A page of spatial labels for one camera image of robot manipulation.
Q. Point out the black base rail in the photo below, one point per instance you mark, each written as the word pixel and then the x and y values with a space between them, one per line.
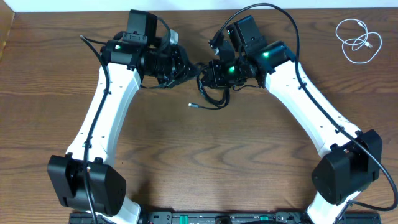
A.
pixel 277 217

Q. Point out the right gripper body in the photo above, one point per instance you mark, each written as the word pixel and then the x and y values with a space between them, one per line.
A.
pixel 227 74

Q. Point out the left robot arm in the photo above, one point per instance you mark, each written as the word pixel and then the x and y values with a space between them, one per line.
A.
pixel 84 178

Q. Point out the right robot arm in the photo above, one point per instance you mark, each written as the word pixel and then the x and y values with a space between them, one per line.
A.
pixel 350 159

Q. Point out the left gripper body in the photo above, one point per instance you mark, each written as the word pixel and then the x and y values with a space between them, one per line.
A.
pixel 171 69

